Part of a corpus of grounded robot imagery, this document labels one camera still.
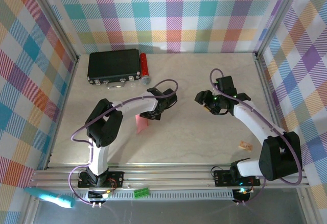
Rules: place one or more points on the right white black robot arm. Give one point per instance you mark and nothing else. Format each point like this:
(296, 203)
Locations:
(255, 122)

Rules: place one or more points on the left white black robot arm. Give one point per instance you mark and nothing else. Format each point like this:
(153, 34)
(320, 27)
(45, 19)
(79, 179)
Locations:
(98, 160)

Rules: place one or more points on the red glitter tube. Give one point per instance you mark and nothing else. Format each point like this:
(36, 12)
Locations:
(144, 65)

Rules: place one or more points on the small orange paper scrap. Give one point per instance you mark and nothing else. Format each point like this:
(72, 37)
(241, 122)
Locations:
(245, 145)

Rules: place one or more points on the black carrying case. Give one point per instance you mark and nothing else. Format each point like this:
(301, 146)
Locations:
(113, 64)

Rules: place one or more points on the green terminal block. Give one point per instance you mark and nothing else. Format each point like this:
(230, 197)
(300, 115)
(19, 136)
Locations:
(141, 193)

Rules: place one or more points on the black controller box with LED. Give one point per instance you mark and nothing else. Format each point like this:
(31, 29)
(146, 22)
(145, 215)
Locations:
(242, 192)
(104, 195)

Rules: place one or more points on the aluminium side rail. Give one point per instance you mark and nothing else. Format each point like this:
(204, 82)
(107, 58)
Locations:
(264, 81)
(57, 132)

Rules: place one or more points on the aluminium cross rail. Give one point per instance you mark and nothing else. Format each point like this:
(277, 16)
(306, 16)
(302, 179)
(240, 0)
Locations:
(166, 179)

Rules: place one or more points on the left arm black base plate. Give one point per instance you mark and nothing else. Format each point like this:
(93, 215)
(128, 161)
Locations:
(118, 179)

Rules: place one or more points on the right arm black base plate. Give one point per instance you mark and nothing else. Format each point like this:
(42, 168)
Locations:
(221, 178)

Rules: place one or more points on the aluminium frame post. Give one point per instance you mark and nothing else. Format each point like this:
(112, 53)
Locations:
(52, 17)
(277, 17)

